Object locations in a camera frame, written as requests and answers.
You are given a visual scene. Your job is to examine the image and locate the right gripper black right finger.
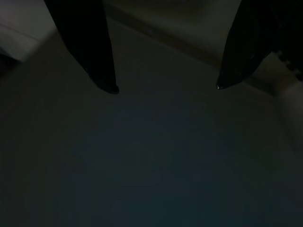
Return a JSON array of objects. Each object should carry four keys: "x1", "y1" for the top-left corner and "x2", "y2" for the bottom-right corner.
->
[{"x1": 216, "y1": 0, "x2": 303, "y2": 90}]

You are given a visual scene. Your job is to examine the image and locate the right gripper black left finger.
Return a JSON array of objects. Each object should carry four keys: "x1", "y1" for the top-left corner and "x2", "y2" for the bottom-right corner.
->
[{"x1": 44, "y1": 0, "x2": 120, "y2": 95}]

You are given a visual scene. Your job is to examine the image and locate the white furniture panel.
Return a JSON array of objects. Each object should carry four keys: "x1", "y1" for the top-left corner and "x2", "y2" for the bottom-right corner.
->
[{"x1": 0, "y1": 0, "x2": 57, "y2": 62}]

